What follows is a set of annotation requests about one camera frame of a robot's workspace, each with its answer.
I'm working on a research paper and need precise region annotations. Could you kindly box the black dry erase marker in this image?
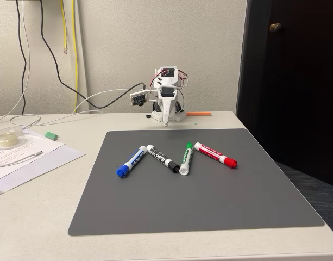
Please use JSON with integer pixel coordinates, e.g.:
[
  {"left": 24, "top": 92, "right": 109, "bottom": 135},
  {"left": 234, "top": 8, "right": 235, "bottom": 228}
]
[{"left": 146, "top": 144, "right": 180, "bottom": 174}]

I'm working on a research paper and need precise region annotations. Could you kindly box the green dry erase marker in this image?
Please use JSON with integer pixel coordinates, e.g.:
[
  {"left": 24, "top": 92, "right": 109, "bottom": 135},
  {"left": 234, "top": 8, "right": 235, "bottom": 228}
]
[{"left": 179, "top": 142, "right": 194, "bottom": 176}]

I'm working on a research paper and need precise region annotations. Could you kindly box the blue dry erase marker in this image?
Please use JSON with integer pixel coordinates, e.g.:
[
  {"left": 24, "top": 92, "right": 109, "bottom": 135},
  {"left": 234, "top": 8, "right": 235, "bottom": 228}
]
[{"left": 116, "top": 145, "right": 148, "bottom": 179}]

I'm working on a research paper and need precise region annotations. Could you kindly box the red dry erase marker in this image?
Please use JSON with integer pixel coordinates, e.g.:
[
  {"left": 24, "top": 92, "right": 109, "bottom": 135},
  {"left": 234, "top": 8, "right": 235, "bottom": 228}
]
[{"left": 194, "top": 141, "right": 238, "bottom": 169}]

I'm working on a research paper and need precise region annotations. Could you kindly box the grey rubber mat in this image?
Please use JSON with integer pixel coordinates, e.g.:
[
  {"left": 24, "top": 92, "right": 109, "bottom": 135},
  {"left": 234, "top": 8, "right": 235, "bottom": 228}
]
[{"left": 67, "top": 128, "right": 325, "bottom": 237}]

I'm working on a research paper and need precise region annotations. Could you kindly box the blank white paper sheet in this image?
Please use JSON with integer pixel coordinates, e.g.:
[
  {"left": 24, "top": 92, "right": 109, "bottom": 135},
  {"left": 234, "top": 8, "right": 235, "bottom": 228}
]
[{"left": 0, "top": 143, "right": 86, "bottom": 195}]

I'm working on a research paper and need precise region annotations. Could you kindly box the printed white paper sheet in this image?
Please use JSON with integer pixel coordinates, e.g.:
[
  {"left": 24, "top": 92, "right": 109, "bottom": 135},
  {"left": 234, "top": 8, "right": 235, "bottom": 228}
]
[{"left": 0, "top": 127, "right": 66, "bottom": 169}]

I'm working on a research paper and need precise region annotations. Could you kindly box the dark wooden door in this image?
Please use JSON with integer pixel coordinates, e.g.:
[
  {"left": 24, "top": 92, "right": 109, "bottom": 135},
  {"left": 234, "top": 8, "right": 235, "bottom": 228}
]
[{"left": 235, "top": 0, "right": 333, "bottom": 189}]

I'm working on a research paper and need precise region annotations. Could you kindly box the clear tape dispenser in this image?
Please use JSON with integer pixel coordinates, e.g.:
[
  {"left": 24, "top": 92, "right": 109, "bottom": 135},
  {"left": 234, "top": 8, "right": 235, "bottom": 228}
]
[{"left": 0, "top": 125, "right": 27, "bottom": 150}]

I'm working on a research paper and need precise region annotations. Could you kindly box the white camera box black lens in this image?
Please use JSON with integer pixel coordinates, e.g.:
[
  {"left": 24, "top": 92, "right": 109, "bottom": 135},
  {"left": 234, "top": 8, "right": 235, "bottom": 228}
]
[{"left": 129, "top": 89, "right": 150, "bottom": 107}]

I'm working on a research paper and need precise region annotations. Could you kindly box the long white cable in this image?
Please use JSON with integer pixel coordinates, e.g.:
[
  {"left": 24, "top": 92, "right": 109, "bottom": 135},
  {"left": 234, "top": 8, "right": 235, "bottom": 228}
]
[{"left": 0, "top": 88, "right": 152, "bottom": 128}]

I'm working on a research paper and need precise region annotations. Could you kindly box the white wall trim strip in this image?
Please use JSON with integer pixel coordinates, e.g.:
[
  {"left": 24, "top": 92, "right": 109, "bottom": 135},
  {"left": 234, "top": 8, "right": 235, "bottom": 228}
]
[{"left": 73, "top": 0, "right": 90, "bottom": 113}]

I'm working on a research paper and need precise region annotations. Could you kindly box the long yellow cable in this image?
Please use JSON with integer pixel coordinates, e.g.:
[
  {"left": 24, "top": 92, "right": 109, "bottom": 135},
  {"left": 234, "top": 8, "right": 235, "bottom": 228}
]
[{"left": 71, "top": 0, "right": 79, "bottom": 114}]

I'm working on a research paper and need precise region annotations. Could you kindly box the thick black cable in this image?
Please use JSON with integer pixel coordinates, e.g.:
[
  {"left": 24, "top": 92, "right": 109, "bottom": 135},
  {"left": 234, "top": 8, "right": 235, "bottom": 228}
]
[{"left": 40, "top": 0, "right": 147, "bottom": 109}]

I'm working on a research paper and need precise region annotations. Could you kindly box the short yellow cable with plug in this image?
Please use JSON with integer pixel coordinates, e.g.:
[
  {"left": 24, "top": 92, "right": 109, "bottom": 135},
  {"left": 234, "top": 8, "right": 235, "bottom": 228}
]
[{"left": 59, "top": 0, "right": 68, "bottom": 55}]

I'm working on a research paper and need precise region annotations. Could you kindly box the thin black cable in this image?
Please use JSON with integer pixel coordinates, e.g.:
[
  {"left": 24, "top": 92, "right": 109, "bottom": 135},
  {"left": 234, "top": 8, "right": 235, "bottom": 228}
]
[{"left": 15, "top": 0, "right": 29, "bottom": 115}]

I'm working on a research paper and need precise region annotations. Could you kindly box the thin white wall cable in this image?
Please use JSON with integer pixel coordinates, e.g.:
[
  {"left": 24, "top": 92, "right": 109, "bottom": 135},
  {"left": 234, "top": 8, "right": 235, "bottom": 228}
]
[{"left": 0, "top": 0, "right": 31, "bottom": 126}]

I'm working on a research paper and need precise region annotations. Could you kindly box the white cable with metal plug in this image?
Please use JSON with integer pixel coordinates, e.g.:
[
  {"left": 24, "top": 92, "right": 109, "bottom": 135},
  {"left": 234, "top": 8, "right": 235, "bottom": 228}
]
[{"left": 0, "top": 150, "right": 43, "bottom": 168}]

